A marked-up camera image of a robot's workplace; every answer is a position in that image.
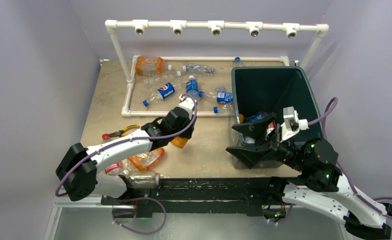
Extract Pepsi bottle back right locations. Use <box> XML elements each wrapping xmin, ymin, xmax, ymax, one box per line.
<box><xmin>234</xmin><ymin>57</ymin><xmax>242</xmax><ymax>67</ymax></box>

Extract clear bottle blue label right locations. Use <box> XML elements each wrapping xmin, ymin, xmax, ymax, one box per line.
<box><xmin>198</xmin><ymin>88</ymin><xmax>234</xmax><ymax>105</ymax></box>

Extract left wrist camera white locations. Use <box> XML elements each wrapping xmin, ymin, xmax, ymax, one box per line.
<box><xmin>178</xmin><ymin>94</ymin><xmax>197</xmax><ymax>117</ymax></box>

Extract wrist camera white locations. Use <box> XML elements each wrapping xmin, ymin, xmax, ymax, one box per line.
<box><xmin>178</xmin><ymin>94</ymin><xmax>197</xmax><ymax>117</ymax></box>
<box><xmin>280</xmin><ymin>106</ymin><xmax>309</xmax><ymax>142</ymax></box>

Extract clear crushed bottle front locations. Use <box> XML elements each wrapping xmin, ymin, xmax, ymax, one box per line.
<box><xmin>123</xmin><ymin>169</ymin><xmax>161</xmax><ymax>190</ymax></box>

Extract small orange bottle amber cap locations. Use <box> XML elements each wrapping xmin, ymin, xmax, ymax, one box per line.
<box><xmin>171</xmin><ymin>136</ymin><xmax>190</xmax><ymax>149</ymax></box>

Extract yellow black pliers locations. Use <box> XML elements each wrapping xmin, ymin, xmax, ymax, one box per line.
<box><xmin>109</xmin><ymin>124</ymin><xmax>140</xmax><ymax>138</ymax></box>

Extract clear crushed bottle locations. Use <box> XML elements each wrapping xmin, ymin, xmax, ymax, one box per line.
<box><xmin>182</xmin><ymin>63</ymin><xmax>216</xmax><ymax>76</ymax></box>
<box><xmin>123</xmin><ymin>169</ymin><xmax>161</xmax><ymax>190</ymax></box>

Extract dark green plastic bin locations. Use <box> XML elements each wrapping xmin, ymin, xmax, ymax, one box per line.
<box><xmin>229</xmin><ymin>66</ymin><xmax>323</xmax><ymax>148</ymax></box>

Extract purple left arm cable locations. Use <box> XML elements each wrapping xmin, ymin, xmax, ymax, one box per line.
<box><xmin>54</xmin><ymin>93</ymin><xmax>199</xmax><ymax>198</ymax></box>

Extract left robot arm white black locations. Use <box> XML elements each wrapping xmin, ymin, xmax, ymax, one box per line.
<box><xmin>55</xmin><ymin>106</ymin><xmax>197</xmax><ymax>202</ymax></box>

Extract blue label bottle upright centre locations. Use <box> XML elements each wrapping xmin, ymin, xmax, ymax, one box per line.
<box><xmin>185</xmin><ymin>75</ymin><xmax>200</xmax><ymax>99</ymax></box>

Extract clear Pepsi bottle blue cap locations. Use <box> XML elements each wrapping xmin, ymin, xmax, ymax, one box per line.
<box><xmin>142</xmin><ymin>82</ymin><xmax>176</xmax><ymax>107</ymax></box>

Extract clear crushed bottle back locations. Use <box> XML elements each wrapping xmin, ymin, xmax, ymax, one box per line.
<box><xmin>182</xmin><ymin>63</ymin><xmax>216</xmax><ymax>76</ymax></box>

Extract purple cable loop below table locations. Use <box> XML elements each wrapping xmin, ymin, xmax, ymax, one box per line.
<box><xmin>111</xmin><ymin>197</ymin><xmax>167</xmax><ymax>236</ymax></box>

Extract clear bottle blue cap low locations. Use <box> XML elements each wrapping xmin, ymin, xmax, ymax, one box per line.
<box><xmin>213</xmin><ymin>104</ymin><xmax>233</xmax><ymax>114</ymax></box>

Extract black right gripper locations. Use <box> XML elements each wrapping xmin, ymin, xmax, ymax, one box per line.
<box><xmin>224</xmin><ymin>112</ymin><xmax>306</xmax><ymax>171</ymax></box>

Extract orange label bottle far corner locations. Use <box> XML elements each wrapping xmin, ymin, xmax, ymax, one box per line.
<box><xmin>135</xmin><ymin>55</ymin><xmax>165</xmax><ymax>77</ymax></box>

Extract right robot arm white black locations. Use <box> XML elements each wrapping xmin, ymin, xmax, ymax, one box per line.
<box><xmin>226</xmin><ymin>107</ymin><xmax>392</xmax><ymax>240</ymax></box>

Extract clear bottle white cap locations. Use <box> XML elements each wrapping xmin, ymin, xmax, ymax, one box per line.
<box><xmin>143</xmin><ymin>64</ymin><xmax>183</xmax><ymax>88</ymax></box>

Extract blue label water bottle front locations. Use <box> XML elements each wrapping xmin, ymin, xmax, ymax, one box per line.
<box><xmin>243</xmin><ymin>111</ymin><xmax>268</xmax><ymax>123</ymax></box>

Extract clear bottle red cap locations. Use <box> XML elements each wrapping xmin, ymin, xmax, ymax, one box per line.
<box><xmin>102</xmin><ymin>131</ymin><xmax>129</xmax><ymax>176</ymax></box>

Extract large orange label crushed bottle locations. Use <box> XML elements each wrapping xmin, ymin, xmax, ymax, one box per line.
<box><xmin>128</xmin><ymin>147</ymin><xmax>165</xmax><ymax>171</ymax></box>

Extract white PVC pipe frame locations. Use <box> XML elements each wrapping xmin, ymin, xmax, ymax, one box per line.
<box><xmin>104</xmin><ymin>19</ymin><xmax>330</xmax><ymax>118</ymax></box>

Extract black table front rail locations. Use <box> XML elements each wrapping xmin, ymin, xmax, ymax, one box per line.
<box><xmin>101</xmin><ymin>177</ymin><xmax>282</xmax><ymax>218</ymax></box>

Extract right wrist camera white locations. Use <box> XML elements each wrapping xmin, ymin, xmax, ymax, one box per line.
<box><xmin>280</xmin><ymin>106</ymin><xmax>309</xmax><ymax>142</ymax></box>

